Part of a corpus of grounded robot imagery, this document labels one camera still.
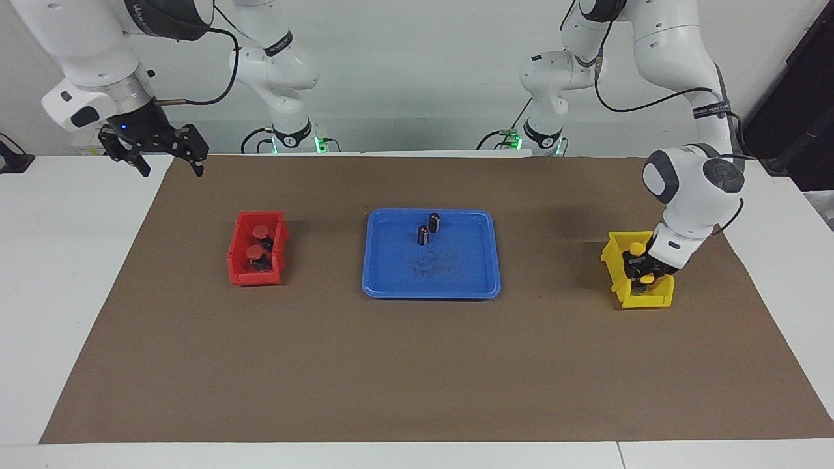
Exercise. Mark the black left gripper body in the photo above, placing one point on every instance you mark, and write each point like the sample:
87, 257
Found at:
659, 267

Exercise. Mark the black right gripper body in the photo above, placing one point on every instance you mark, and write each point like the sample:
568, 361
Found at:
140, 124

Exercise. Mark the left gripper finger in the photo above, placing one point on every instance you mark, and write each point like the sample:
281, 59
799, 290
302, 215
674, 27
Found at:
645, 267
630, 266

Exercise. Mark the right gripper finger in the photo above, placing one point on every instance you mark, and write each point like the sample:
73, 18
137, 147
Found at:
130, 156
190, 144

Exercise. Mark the yellow push button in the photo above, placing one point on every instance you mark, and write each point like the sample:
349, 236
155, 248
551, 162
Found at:
636, 248
647, 279

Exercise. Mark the red push button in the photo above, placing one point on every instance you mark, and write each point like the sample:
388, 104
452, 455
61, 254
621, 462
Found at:
260, 230
255, 250

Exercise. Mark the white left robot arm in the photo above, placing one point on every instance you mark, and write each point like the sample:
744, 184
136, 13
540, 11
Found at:
694, 195

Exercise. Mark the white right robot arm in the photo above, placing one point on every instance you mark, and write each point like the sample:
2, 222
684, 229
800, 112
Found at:
85, 45

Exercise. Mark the yellow plastic bin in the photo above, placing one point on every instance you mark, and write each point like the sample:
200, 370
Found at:
642, 301

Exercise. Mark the white power box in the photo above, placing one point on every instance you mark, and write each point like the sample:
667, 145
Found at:
85, 146

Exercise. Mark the red plastic bin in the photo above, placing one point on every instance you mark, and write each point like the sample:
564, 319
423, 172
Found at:
238, 260

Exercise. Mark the black stand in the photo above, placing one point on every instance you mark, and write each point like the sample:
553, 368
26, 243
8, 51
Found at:
775, 166

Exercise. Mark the grey patterned object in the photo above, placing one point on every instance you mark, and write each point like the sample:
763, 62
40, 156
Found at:
824, 208

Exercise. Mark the black cylinder part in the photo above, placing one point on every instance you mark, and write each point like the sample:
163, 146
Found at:
423, 236
434, 223

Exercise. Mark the blue plastic tray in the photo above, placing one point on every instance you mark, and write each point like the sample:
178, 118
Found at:
430, 283

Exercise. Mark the dark panel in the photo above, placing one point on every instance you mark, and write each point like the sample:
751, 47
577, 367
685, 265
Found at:
814, 98

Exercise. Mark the brown paper mat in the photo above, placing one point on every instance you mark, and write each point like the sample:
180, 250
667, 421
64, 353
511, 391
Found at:
417, 365

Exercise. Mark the black clamp mount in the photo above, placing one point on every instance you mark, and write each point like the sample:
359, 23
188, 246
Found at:
13, 161

